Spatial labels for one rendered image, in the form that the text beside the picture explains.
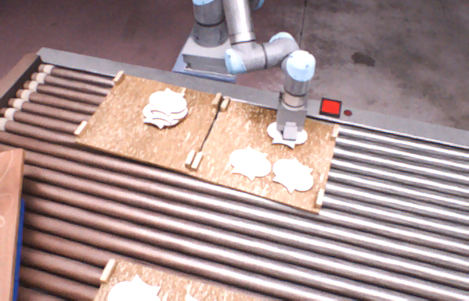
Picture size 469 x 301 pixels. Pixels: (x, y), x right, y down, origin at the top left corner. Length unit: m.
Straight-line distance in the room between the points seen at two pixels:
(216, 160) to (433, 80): 2.34
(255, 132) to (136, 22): 2.38
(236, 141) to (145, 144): 0.30
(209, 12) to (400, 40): 2.33
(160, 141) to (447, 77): 2.53
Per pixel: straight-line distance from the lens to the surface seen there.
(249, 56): 1.10
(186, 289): 1.03
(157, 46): 3.20
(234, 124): 1.31
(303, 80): 1.07
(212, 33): 1.55
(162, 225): 1.14
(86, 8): 3.81
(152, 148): 1.26
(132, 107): 1.40
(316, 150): 1.27
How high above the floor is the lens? 1.92
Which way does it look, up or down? 52 degrees down
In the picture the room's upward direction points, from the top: 1 degrees clockwise
